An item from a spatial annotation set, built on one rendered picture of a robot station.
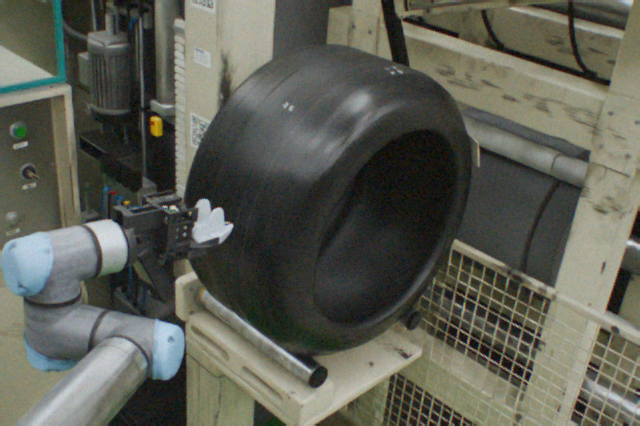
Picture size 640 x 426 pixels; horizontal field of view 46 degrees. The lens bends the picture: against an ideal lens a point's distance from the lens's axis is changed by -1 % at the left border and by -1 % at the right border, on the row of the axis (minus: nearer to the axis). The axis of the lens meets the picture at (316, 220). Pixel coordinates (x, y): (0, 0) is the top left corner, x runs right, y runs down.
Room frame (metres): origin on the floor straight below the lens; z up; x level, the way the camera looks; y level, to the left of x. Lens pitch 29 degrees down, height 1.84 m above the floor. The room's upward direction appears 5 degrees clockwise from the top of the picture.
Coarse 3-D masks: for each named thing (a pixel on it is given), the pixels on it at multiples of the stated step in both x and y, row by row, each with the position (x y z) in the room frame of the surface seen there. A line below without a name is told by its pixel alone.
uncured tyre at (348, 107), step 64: (320, 64) 1.25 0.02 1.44; (384, 64) 1.27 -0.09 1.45; (256, 128) 1.14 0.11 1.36; (320, 128) 1.10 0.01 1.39; (384, 128) 1.15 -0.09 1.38; (448, 128) 1.28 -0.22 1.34; (192, 192) 1.14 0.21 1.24; (256, 192) 1.06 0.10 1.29; (320, 192) 1.05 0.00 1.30; (384, 192) 1.52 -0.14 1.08; (448, 192) 1.42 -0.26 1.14; (256, 256) 1.02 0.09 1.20; (320, 256) 1.44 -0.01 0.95; (384, 256) 1.42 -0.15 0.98; (256, 320) 1.05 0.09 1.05; (320, 320) 1.06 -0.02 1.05; (384, 320) 1.20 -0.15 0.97
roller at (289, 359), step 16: (208, 304) 1.29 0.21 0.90; (224, 320) 1.25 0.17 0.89; (240, 320) 1.23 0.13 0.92; (256, 336) 1.19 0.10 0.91; (272, 352) 1.15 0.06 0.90; (288, 352) 1.14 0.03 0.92; (288, 368) 1.12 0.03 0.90; (304, 368) 1.10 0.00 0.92; (320, 368) 1.09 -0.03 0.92; (320, 384) 1.09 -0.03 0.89
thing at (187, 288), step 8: (192, 272) 1.33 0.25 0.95; (176, 280) 1.30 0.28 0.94; (184, 280) 1.30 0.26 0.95; (192, 280) 1.30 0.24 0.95; (176, 288) 1.30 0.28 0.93; (184, 288) 1.29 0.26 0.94; (192, 288) 1.30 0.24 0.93; (200, 288) 1.31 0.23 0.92; (176, 296) 1.30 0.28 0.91; (184, 296) 1.29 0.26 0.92; (192, 296) 1.30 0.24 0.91; (176, 304) 1.30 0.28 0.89; (184, 304) 1.29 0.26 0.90; (192, 304) 1.30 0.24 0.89; (200, 304) 1.31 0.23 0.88; (176, 312) 1.30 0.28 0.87; (184, 312) 1.29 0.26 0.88; (192, 312) 1.30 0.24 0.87; (184, 320) 1.29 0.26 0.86
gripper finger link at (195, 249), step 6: (192, 240) 0.98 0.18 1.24; (210, 240) 1.00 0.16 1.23; (216, 240) 1.00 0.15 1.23; (192, 246) 0.96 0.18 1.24; (198, 246) 0.97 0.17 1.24; (204, 246) 0.97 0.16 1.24; (210, 246) 0.98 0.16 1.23; (216, 246) 1.00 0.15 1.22; (180, 252) 0.96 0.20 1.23; (186, 252) 0.95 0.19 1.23; (192, 252) 0.96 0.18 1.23; (198, 252) 0.96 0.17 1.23; (204, 252) 0.97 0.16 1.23; (186, 258) 0.95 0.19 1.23
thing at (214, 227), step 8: (216, 208) 1.02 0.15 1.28; (216, 216) 1.02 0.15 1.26; (208, 224) 1.01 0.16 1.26; (216, 224) 1.02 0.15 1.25; (232, 224) 1.06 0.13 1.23; (192, 232) 0.99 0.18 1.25; (200, 232) 0.99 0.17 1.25; (208, 232) 1.01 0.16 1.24; (216, 232) 1.02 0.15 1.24; (224, 232) 1.03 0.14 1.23; (200, 240) 0.99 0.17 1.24
